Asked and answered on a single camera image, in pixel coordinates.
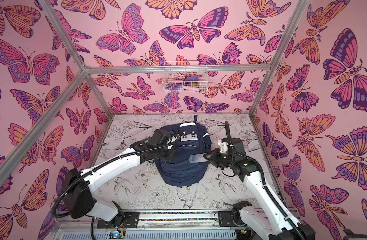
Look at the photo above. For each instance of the white wire basket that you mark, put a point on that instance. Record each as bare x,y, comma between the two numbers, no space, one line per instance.
186,77

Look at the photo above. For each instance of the green circuit board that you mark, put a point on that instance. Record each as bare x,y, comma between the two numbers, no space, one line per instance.
115,235

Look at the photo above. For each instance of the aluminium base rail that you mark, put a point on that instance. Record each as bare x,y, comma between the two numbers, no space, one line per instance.
209,224

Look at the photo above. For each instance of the navy blue backpack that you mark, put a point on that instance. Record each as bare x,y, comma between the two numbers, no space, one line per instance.
193,140

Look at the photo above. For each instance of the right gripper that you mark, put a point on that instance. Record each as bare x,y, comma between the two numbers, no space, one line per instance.
216,157

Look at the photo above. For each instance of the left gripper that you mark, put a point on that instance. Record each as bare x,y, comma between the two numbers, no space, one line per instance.
171,155

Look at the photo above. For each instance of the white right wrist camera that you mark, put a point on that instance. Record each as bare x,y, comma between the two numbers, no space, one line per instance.
223,147

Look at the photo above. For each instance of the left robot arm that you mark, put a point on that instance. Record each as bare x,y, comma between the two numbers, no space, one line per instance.
77,200

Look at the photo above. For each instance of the clear plastic pencil case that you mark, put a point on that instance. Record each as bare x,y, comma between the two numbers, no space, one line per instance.
199,158

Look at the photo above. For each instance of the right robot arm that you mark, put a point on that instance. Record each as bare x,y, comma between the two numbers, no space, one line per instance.
277,223

